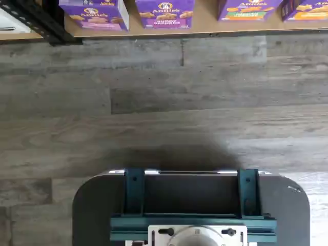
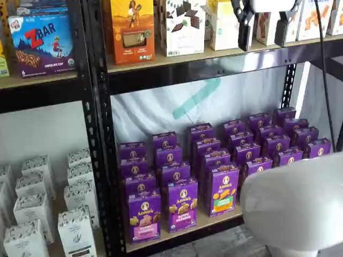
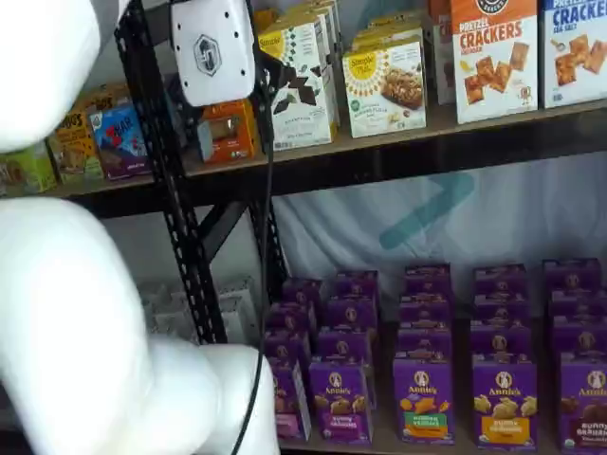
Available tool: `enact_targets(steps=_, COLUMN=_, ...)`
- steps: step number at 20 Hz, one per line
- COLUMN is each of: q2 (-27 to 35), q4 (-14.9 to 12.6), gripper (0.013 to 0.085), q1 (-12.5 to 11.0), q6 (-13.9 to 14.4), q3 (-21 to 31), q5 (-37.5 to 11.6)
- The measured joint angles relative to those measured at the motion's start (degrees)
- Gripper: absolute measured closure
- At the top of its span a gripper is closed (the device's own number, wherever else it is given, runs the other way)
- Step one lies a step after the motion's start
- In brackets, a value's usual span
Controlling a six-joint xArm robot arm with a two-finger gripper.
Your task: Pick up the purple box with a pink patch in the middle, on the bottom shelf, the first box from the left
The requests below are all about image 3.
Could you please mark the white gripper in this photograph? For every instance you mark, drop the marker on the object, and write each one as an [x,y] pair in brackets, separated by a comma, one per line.
[213,52]

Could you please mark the purple Annie's box violet patch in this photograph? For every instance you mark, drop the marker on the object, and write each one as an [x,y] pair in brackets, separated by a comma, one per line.
[339,403]

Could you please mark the purple Annie's box yellow patch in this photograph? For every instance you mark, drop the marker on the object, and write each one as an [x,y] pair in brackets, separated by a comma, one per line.
[505,407]

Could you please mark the green Bobo's box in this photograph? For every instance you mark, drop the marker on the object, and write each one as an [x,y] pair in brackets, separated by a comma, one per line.
[23,166]

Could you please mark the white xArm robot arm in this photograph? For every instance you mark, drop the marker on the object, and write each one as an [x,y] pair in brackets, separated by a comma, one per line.
[71,308]

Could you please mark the purple Annie's snack box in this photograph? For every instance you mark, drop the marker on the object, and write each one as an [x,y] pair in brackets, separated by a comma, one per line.
[358,284]
[578,303]
[425,310]
[571,275]
[502,310]
[500,279]
[428,279]
[353,310]
[581,336]
[424,341]
[343,346]
[287,343]
[500,343]
[291,317]
[303,289]

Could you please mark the purple Annie's box pink patch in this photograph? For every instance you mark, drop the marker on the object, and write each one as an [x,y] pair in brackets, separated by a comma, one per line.
[294,403]

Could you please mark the Simple Mills chocolate thins box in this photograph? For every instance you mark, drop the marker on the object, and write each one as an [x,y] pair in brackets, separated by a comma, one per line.
[327,28]
[303,128]

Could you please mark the Simple Mills almond bars box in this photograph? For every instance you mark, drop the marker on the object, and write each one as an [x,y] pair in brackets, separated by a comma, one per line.
[389,35]
[384,95]

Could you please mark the black metal shelf rack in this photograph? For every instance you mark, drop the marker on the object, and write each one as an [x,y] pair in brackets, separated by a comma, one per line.
[118,204]
[379,163]

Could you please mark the purple Annie's box brown patch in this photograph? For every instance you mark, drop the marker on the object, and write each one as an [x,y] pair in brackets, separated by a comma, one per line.
[585,403]

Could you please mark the yellow Bobo's box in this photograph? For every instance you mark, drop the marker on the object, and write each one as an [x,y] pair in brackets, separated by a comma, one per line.
[76,151]
[102,97]

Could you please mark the orange pretzel crackers cheddar box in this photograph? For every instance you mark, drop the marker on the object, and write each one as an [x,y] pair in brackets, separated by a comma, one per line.
[495,61]

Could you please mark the purple Annie's box green patch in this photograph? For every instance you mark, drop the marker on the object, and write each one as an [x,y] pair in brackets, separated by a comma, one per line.
[423,403]

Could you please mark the white backdrop cloth teal logo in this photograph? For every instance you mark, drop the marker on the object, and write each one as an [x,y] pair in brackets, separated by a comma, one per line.
[355,227]

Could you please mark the orange Revival box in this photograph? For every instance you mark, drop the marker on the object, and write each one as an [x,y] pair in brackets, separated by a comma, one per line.
[265,19]
[227,147]

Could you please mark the blue pretzel crackers box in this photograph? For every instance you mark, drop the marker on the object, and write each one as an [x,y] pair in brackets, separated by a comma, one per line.
[576,47]

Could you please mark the blue ZBar box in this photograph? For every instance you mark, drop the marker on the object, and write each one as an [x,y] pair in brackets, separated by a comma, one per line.
[121,142]

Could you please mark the orange white cracker box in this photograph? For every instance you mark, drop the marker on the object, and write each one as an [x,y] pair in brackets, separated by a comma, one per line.
[443,47]

